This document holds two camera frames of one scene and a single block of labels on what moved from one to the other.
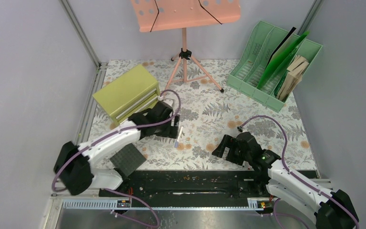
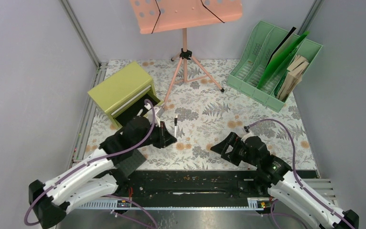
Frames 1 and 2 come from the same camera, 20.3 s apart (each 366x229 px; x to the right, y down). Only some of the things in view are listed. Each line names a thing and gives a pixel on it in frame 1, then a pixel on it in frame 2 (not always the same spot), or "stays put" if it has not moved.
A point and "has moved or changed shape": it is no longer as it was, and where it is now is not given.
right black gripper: x=227 y=141 stays put
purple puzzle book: x=295 y=69 stays put
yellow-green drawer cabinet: x=134 y=91 has moved or changed shape
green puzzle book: x=280 y=83 stays put
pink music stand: x=158 y=15 stays put
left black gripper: x=171 y=131 -> x=165 y=139
